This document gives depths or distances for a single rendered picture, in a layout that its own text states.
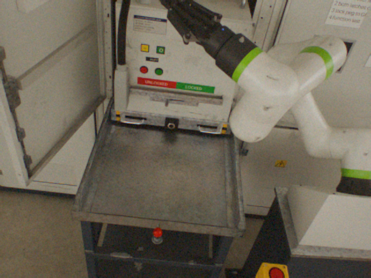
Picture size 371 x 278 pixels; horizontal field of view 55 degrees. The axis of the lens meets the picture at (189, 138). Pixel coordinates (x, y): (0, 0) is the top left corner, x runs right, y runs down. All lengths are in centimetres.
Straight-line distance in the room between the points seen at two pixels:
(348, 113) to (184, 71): 86
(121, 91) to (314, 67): 71
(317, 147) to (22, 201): 179
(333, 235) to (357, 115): 69
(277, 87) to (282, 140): 117
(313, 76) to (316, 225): 57
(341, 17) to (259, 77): 87
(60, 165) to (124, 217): 98
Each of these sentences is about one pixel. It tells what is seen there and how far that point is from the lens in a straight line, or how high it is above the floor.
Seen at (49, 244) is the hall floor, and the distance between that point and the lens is 227.
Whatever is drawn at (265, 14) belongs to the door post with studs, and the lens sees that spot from 155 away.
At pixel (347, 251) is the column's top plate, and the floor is 75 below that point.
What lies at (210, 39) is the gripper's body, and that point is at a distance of 83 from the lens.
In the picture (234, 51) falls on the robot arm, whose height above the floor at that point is 154.
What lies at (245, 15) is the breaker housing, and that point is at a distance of 140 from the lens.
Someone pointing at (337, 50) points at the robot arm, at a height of 144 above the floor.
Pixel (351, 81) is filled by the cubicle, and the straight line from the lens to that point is 178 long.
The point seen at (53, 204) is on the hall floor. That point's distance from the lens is 243.
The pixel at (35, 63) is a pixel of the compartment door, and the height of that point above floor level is 124.
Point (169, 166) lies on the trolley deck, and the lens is 145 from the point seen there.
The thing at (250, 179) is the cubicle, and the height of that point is 39.
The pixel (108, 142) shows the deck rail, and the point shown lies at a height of 85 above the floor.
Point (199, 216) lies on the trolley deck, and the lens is 131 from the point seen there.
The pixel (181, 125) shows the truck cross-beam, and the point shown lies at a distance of 159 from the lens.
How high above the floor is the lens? 190
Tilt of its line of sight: 42 degrees down
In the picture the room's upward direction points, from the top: 10 degrees clockwise
